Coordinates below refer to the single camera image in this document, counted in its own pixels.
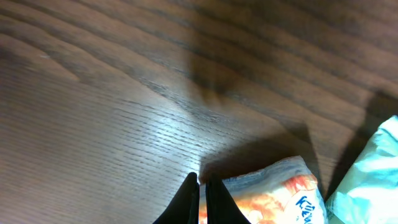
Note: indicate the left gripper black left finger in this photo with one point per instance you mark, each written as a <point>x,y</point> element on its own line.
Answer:
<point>183,208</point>

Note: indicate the orange snack packet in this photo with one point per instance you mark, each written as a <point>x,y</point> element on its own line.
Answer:
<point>284,192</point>

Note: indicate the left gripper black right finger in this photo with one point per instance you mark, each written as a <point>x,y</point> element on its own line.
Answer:
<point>220,206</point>

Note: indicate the mint green wipes packet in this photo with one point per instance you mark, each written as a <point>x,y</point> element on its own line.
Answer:
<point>368,192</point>

